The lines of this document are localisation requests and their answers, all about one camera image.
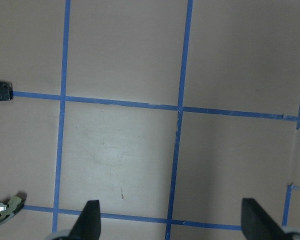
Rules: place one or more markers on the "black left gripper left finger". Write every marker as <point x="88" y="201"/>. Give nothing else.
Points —
<point x="88" y="224"/>

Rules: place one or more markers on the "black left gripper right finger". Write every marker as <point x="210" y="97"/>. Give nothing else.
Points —
<point x="256" y="223"/>

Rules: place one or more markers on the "olive brake shoe part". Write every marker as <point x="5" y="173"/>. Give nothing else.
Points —
<point x="12" y="206"/>

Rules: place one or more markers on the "small black flat part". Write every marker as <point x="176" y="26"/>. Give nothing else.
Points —
<point x="6" y="91"/>

